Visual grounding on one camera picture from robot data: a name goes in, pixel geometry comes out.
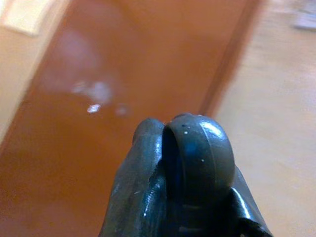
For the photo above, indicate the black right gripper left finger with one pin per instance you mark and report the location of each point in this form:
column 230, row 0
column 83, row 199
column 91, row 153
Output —
column 138, row 187

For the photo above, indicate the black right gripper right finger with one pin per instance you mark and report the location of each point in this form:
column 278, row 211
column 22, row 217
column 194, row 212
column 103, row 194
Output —
column 205, row 158

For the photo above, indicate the brown wooden door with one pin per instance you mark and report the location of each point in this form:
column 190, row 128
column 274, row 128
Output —
column 148, row 61

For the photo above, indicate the white wall plate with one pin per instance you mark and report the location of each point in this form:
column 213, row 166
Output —
column 22, row 16

